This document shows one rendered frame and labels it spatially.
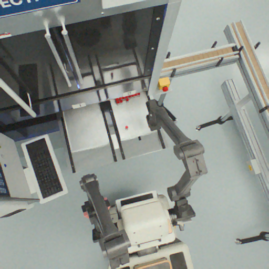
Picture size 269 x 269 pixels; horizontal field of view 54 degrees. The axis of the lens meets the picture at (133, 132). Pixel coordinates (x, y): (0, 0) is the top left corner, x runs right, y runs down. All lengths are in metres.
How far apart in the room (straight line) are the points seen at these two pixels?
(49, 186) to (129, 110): 0.75
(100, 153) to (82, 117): 0.29
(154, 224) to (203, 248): 1.55
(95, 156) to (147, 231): 0.71
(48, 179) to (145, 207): 0.82
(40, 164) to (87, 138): 0.37
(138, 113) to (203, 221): 1.36
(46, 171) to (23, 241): 1.07
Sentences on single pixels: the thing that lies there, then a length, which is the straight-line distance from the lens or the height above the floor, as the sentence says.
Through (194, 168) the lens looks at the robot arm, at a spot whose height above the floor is 1.61.
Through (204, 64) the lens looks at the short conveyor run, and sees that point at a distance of 2.05.
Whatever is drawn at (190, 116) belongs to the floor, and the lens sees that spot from 2.88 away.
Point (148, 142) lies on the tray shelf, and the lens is 1.82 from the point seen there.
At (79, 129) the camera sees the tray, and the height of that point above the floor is 0.88.
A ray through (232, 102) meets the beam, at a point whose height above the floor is 0.53.
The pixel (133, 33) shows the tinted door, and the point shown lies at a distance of 1.23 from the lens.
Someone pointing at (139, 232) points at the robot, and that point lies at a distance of 1.29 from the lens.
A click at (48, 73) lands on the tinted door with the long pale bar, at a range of 1.36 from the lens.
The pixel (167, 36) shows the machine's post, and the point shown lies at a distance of 1.31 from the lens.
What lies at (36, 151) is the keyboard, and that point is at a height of 0.82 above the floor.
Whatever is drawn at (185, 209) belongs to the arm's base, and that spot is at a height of 1.23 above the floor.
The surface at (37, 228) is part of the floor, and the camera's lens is 2.77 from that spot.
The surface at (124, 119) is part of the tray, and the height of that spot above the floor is 0.88.
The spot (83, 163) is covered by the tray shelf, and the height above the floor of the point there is 0.88.
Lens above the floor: 2.64
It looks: 75 degrees down
